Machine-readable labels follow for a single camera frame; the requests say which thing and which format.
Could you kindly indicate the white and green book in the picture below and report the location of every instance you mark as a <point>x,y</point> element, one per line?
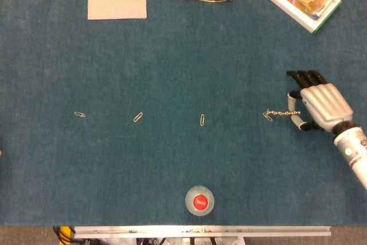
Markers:
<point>286,7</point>

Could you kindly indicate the paperclip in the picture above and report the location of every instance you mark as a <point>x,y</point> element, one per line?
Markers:
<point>268,117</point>
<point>138,117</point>
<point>202,119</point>
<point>79,114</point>

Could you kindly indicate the aluminium rail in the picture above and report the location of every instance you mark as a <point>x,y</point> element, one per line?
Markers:
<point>200,232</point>

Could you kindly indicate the red capped water bottle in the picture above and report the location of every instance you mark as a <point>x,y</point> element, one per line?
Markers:
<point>199,202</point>

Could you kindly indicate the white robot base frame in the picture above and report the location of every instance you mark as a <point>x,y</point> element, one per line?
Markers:
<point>177,241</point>

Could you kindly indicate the blue felt table mat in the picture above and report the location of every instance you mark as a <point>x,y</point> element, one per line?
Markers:
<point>172,70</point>

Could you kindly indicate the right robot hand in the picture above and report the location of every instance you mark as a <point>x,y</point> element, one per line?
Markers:
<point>327,104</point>

